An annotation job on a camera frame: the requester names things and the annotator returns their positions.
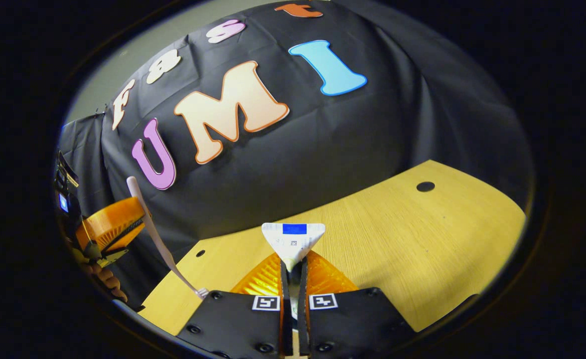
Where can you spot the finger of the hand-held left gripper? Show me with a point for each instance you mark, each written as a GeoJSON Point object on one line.
{"type": "Point", "coordinates": [111, 222]}
{"type": "Point", "coordinates": [109, 257]}

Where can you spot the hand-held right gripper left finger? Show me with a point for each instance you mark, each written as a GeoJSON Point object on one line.
{"type": "Point", "coordinates": [285, 309]}

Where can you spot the black backdrop cloth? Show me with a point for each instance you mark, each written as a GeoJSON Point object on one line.
{"type": "Point", "coordinates": [323, 149]}

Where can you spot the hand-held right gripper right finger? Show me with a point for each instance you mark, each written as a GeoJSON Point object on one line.
{"type": "Point", "coordinates": [303, 309]}

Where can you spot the yellow wooden desktop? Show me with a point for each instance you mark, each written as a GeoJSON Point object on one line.
{"type": "Point", "coordinates": [412, 239]}

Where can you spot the pale pink toothbrush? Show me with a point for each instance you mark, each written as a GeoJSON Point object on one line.
{"type": "Point", "coordinates": [156, 234]}

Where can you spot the white toothpaste tube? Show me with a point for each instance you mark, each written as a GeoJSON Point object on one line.
{"type": "Point", "coordinates": [293, 242]}

